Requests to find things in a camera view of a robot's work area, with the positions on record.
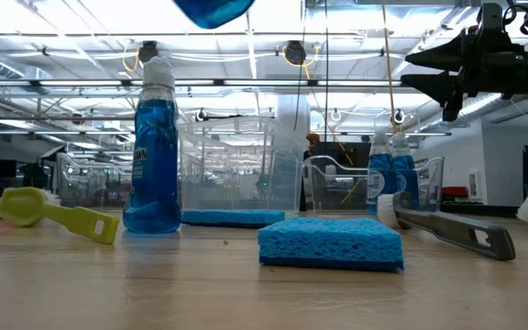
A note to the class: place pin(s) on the yellow-green dish brush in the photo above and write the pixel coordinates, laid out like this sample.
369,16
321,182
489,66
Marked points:
80,222

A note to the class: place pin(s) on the white wall device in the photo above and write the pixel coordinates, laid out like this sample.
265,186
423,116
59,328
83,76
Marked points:
475,183

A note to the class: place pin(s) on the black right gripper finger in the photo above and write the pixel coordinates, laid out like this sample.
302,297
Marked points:
443,84
447,57

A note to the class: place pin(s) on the blue cellulose sponge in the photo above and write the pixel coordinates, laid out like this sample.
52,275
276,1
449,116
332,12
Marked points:
232,217
330,243

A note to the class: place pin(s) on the blue dish soap bottle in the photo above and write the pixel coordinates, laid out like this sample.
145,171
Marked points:
213,11
154,174
380,174
407,176

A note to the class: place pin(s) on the clear square plastic tub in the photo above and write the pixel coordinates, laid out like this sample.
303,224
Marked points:
190,192

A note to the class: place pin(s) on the red box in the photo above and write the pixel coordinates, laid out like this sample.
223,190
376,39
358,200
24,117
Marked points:
456,192

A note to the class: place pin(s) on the person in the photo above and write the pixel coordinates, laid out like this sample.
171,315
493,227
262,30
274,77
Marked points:
312,142

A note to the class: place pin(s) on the black office chair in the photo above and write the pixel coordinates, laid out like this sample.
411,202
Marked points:
35,175

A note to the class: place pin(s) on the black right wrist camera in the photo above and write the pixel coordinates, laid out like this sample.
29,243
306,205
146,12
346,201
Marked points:
491,23

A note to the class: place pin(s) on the grey dish brush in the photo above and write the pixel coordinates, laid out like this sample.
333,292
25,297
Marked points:
452,229

